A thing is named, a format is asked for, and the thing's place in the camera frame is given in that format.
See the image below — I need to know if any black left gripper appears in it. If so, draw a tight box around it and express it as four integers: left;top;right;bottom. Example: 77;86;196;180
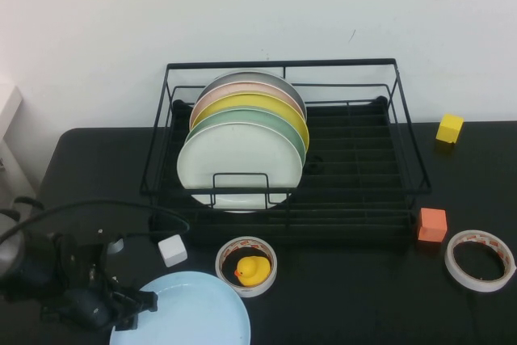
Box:
40;274;159;332

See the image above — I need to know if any light blue plate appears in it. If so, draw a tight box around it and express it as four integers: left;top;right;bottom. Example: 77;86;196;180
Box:
109;271;251;345

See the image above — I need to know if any pale mint plate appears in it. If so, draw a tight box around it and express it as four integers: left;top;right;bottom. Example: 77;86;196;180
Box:
176;121;305;215

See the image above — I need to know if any green plate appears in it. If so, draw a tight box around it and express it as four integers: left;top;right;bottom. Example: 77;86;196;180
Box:
185;108;308;168

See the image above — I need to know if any pink plate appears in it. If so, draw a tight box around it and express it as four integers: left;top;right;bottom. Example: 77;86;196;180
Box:
189;81;307;130

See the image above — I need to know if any yellow plate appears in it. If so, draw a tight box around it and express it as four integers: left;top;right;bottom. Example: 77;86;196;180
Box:
191;92;311;152

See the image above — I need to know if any grey plate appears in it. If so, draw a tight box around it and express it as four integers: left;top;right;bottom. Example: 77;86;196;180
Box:
196;69;309;122

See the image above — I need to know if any white cube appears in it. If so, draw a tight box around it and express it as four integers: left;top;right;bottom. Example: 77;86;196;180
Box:
158;234;188;268

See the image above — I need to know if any white tape roll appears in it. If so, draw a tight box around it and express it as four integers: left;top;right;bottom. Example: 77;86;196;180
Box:
444;229;517;293
215;235;279;298

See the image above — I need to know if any yellow rubber duck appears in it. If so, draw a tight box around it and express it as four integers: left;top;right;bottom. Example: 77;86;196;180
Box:
234;255;272;286

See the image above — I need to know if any white cabinet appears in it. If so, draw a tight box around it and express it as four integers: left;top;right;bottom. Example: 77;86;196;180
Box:
0;85;40;217

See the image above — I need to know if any black plastic drip tray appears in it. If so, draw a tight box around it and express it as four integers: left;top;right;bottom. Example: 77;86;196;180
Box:
149;96;417;246

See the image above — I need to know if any orange cube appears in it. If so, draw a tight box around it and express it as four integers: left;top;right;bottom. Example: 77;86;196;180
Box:
417;207;448;243

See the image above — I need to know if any yellow cube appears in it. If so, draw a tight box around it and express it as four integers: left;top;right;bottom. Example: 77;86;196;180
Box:
435;114;465;145

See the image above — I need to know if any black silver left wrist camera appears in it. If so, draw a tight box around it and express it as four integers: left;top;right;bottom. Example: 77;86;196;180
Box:
52;223;126;281

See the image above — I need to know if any black cable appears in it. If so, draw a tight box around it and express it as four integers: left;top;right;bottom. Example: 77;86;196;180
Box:
0;198;191;241

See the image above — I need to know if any black wire dish rack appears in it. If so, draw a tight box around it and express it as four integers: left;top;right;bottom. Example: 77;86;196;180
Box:
140;57;432;229

